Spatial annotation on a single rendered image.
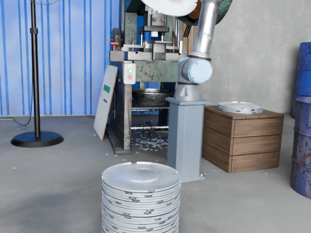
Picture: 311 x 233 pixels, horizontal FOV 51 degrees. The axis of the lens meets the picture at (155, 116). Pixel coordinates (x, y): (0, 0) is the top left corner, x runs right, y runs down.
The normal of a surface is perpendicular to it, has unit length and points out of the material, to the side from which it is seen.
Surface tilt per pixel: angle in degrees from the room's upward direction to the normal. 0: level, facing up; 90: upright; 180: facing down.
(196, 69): 98
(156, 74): 90
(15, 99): 90
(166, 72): 90
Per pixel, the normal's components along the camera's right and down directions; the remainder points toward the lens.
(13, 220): 0.04, -0.98
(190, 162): 0.41, 0.18
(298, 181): -0.98, 0.04
